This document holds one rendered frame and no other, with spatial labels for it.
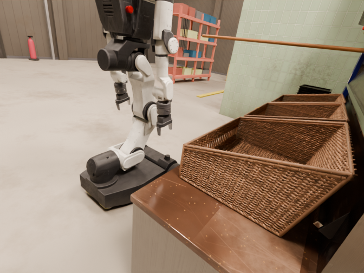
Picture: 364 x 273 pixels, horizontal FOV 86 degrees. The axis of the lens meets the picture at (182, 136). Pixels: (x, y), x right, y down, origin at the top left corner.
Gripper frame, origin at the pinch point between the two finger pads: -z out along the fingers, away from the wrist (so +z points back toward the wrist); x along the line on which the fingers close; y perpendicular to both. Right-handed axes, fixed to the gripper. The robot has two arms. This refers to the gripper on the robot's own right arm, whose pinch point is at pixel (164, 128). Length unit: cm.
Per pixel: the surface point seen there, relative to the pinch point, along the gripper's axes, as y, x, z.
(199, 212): -56, -45, 5
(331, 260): -90, -41, 11
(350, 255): -92, -41, 15
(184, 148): -41, -33, 18
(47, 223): 32, -72, -45
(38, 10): 739, 220, 102
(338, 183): -86, -32, 25
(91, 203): 29, -46, -49
